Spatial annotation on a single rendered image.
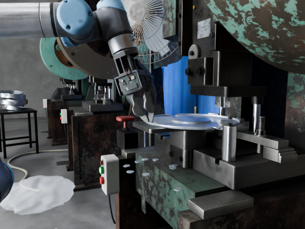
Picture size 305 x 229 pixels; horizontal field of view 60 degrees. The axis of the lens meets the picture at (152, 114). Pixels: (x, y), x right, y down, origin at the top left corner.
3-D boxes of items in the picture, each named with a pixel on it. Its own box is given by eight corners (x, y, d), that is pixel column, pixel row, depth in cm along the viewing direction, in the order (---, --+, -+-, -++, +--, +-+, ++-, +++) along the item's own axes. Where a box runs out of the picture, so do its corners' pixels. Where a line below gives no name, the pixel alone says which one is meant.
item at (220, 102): (222, 107, 84) (222, 96, 84) (213, 106, 89) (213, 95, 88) (230, 107, 86) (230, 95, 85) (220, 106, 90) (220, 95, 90)
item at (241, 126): (226, 137, 80) (226, 122, 79) (197, 129, 93) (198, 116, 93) (248, 135, 84) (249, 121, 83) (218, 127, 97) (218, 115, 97)
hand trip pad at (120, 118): (120, 136, 105) (119, 117, 104) (115, 134, 111) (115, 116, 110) (136, 135, 108) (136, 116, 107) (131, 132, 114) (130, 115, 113)
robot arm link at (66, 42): (51, 14, 65) (94, 3, 67) (57, 23, 76) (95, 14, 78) (61, 46, 66) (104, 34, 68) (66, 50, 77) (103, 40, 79)
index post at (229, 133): (228, 161, 66) (229, 124, 65) (220, 158, 69) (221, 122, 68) (236, 160, 67) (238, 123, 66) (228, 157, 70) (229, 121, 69)
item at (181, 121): (208, 114, 101) (208, 112, 101) (261, 126, 74) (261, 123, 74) (135, 117, 92) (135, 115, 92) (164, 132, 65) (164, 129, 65)
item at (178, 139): (150, 176, 71) (150, 127, 69) (131, 162, 84) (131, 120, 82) (223, 164, 81) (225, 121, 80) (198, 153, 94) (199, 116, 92)
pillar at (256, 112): (255, 136, 83) (258, 91, 81) (250, 135, 84) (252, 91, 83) (260, 135, 83) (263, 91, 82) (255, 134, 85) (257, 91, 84)
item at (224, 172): (233, 191, 63) (234, 166, 63) (154, 147, 104) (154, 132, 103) (315, 172, 76) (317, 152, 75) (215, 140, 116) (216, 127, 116)
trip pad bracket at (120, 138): (124, 179, 104) (124, 130, 102) (117, 171, 113) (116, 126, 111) (138, 177, 107) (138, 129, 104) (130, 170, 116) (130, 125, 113)
